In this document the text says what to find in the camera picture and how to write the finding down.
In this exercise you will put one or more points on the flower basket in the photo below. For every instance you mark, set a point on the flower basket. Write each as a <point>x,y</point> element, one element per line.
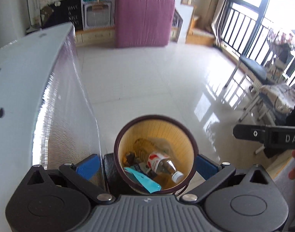
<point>281,41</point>

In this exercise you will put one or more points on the floral cushion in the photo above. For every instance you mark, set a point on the floral cushion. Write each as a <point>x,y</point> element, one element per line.
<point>280,98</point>

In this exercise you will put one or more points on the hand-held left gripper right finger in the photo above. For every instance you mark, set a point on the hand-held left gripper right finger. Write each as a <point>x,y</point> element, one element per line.
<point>205,169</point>

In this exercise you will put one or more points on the teal packet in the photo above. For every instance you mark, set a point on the teal packet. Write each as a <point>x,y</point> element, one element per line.
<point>145,181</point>

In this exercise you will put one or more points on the white framed cabinet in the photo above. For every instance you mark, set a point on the white framed cabinet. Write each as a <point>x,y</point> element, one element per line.
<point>99,15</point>

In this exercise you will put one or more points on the wooden steps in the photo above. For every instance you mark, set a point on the wooden steps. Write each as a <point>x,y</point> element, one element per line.
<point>200,35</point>

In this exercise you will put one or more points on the clear plastic bottle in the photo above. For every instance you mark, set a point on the clear plastic bottle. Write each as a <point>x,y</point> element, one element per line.
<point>162,164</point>

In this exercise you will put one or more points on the beige curtain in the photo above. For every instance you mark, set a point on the beige curtain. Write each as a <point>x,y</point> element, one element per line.
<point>222,12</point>

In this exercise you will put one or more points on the yellow trash bin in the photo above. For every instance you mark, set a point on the yellow trash bin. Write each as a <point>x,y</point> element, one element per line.
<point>162,130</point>

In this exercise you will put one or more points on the black chalkboard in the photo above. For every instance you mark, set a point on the black chalkboard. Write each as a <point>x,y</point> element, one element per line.
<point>63,13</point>

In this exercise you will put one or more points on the window with black railing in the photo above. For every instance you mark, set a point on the window with black railing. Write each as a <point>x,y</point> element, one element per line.
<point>253,21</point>

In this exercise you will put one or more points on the pink mattress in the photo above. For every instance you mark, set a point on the pink mattress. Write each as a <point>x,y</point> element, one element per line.
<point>145,19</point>

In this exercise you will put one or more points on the low wooden drawer platform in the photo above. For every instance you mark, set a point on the low wooden drawer platform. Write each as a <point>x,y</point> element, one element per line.
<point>96,36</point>

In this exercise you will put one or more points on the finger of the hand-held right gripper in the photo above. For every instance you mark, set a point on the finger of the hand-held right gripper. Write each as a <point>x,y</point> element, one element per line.
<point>249,132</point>

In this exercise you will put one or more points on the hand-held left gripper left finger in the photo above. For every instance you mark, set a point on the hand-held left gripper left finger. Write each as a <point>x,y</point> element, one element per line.
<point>88,166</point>

